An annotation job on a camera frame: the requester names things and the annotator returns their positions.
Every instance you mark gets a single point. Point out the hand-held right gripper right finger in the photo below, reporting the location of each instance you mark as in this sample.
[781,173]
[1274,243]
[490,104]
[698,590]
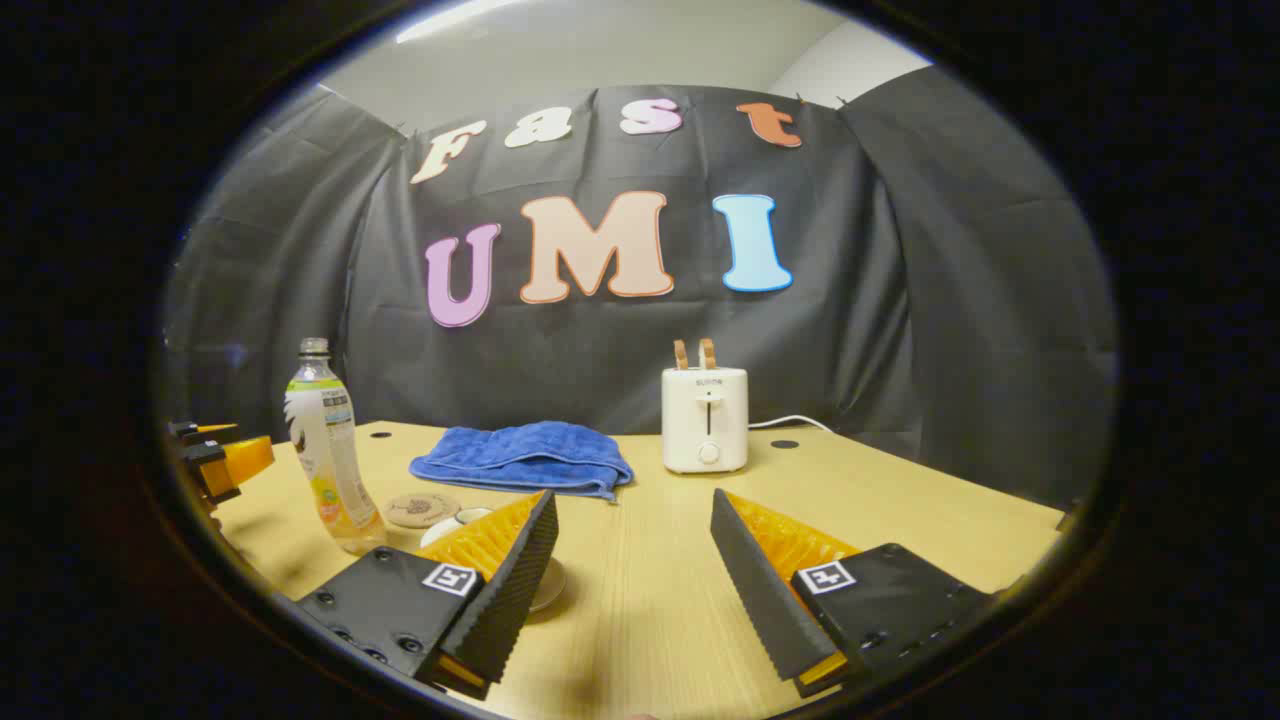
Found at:
[760,590]

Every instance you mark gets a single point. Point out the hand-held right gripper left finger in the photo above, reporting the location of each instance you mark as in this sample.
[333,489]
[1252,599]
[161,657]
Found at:
[510,600]

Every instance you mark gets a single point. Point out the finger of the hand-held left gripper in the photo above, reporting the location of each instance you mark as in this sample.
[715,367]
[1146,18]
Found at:
[200,432]
[235,465]

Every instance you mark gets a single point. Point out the clear plastic water bottle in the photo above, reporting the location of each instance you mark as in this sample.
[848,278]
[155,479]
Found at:
[325,440]

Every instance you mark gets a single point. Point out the round brown coaster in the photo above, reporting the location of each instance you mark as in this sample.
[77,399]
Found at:
[420,510]

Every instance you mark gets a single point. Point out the white ceramic saucer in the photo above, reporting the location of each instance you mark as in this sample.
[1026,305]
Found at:
[548,590]

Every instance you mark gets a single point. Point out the blue folded towel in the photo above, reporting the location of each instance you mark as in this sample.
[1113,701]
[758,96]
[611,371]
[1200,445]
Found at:
[520,455]

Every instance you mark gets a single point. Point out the white toaster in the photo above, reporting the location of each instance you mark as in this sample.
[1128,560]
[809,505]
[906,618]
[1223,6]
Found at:
[705,420]

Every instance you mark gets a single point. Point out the brown toast slice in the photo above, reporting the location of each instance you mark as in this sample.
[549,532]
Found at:
[707,354]
[680,355]

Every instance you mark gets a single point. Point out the black backdrop cloth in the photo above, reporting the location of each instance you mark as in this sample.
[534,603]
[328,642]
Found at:
[900,300]

